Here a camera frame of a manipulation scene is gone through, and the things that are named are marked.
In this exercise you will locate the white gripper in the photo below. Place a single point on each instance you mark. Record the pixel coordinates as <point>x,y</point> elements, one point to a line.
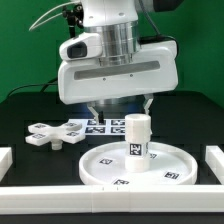
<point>152,70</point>

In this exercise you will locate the white round table top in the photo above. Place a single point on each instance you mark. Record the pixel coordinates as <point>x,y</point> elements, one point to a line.
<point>163,165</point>

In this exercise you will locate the white cross-shaped table base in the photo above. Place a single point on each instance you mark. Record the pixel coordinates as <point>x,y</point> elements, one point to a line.
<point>41,134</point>

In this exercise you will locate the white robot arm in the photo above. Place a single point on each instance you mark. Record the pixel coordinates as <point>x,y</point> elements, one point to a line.
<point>109,60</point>

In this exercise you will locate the white fiducial marker sheet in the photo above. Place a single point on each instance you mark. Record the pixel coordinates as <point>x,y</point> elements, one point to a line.
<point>110,127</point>

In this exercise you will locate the white right fence block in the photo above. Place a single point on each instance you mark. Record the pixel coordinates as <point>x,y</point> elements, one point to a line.
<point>214,158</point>

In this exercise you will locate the white fence block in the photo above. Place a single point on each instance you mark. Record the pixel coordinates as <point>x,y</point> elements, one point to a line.
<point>214,158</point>
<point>5,160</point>

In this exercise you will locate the white left fence block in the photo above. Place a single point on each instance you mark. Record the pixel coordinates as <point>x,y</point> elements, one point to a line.
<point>5,160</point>

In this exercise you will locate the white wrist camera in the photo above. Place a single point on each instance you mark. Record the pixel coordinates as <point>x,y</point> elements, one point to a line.
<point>83,46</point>

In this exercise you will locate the white front fence rail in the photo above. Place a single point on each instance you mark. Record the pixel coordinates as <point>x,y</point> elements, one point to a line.
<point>111,198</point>

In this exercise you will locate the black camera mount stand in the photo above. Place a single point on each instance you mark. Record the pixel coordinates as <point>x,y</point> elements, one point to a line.
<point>74,18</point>

